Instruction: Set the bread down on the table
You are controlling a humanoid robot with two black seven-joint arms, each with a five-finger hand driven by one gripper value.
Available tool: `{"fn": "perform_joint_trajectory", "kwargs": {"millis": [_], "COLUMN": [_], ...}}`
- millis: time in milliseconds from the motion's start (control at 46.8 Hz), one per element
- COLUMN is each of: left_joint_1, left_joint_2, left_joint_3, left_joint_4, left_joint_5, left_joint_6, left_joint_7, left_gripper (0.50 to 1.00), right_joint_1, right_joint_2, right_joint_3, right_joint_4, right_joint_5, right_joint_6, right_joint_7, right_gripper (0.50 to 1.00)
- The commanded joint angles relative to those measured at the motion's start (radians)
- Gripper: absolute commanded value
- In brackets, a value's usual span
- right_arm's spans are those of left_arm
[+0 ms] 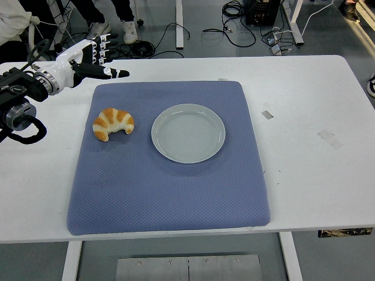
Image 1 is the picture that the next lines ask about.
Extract person's black white shoe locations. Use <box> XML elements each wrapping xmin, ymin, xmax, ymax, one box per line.
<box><xmin>366</xmin><ymin>73</ymin><xmax>375</xmax><ymax>98</ymax></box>

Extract black cable coil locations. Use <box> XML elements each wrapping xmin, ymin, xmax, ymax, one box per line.
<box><xmin>115</xmin><ymin>40</ymin><xmax>185</xmax><ymax>59</ymax></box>

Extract white chair frame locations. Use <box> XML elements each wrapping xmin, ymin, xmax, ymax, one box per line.
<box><xmin>28</xmin><ymin>23</ymin><xmax>48</xmax><ymax>61</ymax></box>

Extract white table leg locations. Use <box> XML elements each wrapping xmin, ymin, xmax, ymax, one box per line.
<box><xmin>61</xmin><ymin>240</ymin><xmax>83</xmax><ymax>281</ymax></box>
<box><xmin>278</xmin><ymin>231</ymin><xmax>304</xmax><ymax>281</ymax></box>

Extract croissant bread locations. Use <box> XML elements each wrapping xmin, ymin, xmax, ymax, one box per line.
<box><xmin>92</xmin><ymin>107</ymin><xmax>135</xmax><ymax>143</ymax></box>

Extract blue quilted mat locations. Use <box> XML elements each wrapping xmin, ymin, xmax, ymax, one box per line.
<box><xmin>66</xmin><ymin>80</ymin><xmax>271</xmax><ymax>237</ymax></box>

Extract grey round plate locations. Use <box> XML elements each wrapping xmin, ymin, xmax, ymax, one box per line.
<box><xmin>151</xmin><ymin>103</ymin><xmax>227</xmax><ymax>165</ymax></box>

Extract standing person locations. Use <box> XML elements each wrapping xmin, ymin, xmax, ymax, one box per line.
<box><xmin>69</xmin><ymin>0</ymin><xmax>138</xmax><ymax>45</ymax></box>

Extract person's dark shoe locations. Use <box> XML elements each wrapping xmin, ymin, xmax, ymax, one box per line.
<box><xmin>339</xmin><ymin>0</ymin><xmax>361</xmax><ymax>23</ymax></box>

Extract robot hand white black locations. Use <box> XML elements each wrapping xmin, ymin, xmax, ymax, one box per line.
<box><xmin>52</xmin><ymin>33</ymin><xmax>131</xmax><ymax>89</ymax></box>

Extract black equipment box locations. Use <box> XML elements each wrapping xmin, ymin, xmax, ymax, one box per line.
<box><xmin>245</xmin><ymin>0</ymin><xmax>282</xmax><ymax>26</ymax></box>

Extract white background desk leg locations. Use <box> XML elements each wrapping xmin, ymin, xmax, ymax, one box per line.
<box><xmin>175</xmin><ymin>0</ymin><xmax>185</xmax><ymax>49</ymax></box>
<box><xmin>285</xmin><ymin>0</ymin><xmax>305</xmax><ymax>45</ymax></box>

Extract seated person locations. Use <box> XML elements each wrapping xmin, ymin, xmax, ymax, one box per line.
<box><xmin>0</xmin><ymin>0</ymin><xmax>41</xmax><ymax>47</ymax></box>

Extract large clear tape piece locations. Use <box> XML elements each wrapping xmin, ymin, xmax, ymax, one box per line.
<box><xmin>317</xmin><ymin>129</ymin><xmax>344</xmax><ymax>150</ymax></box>

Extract black cable loops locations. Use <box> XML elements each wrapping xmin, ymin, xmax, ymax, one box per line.
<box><xmin>202</xmin><ymin>0</ymin><xmax>258</xmax><ymax>47</ymax></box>

